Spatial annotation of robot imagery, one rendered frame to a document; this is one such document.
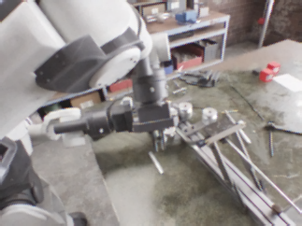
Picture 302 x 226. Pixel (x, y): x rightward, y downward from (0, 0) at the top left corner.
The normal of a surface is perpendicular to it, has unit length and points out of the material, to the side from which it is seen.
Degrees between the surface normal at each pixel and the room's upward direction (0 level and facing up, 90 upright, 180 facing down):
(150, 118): 60
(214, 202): 0
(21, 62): 76
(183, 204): 0
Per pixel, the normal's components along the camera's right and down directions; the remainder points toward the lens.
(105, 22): 0.40, -0.29
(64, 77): 0.33, 0.64
